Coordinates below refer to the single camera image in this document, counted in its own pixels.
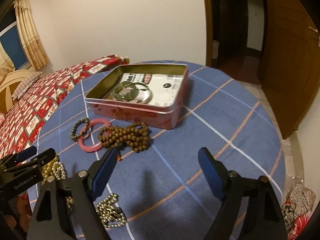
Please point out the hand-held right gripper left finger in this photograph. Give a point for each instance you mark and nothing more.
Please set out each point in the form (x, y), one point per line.
(103, 172)

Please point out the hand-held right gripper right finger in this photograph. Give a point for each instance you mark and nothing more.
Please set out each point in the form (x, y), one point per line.
(210, 175)

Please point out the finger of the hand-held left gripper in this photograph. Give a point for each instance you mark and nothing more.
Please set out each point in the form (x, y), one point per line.
(25, 153)
(37, 161)

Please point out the pink bangle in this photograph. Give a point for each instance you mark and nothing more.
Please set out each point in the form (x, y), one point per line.
(86, 147)

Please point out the pink tin box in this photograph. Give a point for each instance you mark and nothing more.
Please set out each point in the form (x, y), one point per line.
(130, 115)

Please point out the blue plaid tablecloth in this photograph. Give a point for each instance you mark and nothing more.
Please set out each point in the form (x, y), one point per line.
(200, 120)

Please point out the red patterned bed quilt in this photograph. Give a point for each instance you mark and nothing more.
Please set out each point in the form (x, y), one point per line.
(45, 97)

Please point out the cream wooden headboard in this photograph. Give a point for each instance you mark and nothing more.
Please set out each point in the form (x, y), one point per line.
(7, 90)

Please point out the striped pillow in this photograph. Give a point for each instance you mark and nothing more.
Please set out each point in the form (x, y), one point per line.
(27, 82)

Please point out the white bangle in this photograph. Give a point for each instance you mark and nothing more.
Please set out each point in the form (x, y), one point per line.
(147, 98)

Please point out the white printed paper card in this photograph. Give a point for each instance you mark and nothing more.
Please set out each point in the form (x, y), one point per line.
(165, 92)

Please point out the red patterned cloth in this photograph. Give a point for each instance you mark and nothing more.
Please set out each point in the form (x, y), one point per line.
(300, 227)

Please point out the window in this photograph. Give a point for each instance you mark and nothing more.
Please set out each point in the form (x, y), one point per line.
(12, 45)

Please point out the beige patterned curtain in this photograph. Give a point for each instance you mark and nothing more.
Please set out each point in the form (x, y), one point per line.
(30, 37)

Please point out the white container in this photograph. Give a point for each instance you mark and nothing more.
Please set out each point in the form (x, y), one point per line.
(216, 50)

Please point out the brown wooden door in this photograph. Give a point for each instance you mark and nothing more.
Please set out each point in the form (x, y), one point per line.
(287, 67)

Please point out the brown wooden door frame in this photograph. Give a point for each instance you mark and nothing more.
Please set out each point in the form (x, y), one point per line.
(207, 17)

